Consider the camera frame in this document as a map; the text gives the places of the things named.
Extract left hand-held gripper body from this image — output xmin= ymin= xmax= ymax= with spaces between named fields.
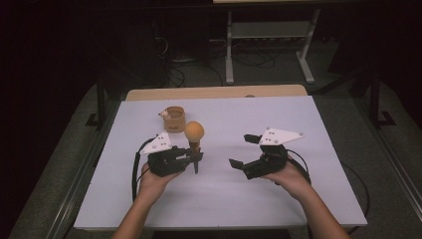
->
xmin=138 ymin=130 xmax=194 ymax=178

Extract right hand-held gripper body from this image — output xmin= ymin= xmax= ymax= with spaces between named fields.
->
xmin=241 ymin=126 xmax=306 ymax=181

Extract black handled makeup brush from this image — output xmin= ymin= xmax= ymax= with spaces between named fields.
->
xmin=183 ymin=120 xmax=206 ymax=175

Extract brown cup with bear figure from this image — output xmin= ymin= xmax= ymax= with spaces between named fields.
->
xmin=157 ymin=106 xmax=187 ymax=134

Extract person's left hand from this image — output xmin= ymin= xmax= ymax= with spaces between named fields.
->
xmin=136 ymin=161 xmax=184 ymax=201

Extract person's right hand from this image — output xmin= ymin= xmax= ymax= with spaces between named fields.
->
xmin=261 ymin=161 xmax=314 ymax=202

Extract black metal stand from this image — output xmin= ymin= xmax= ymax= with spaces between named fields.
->
xmin=350 ymin=65 xmax=397 ymax=129
xmin=85 ymin=75 xmax=111 ymax=131

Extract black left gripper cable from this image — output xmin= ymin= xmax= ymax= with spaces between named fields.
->
xmin=130 ymin=135 xmax=159 ymax=202

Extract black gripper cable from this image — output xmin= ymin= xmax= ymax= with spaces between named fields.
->
xmin=130 ymin=135 xmax=159 ymax=202
xmin=286 ymin=147 xmax=371 ymax=235

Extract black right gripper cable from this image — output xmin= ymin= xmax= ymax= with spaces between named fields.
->
xmin=286 ymin=147 xmax=371 ymax=235

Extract black floor cables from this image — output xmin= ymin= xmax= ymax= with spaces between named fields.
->
xmin=155 ymin=36 xmax=277 ymax=89

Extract grey metal rail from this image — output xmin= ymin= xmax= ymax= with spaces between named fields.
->
xmin=353 ymin=98 xmax=422 ymax=213
xmin=45 ymin=99 xmax=121 ymax=239

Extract white metal desk frame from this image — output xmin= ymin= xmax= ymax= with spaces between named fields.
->
xmin=224 ymin=8 xmax=322 ymax=86

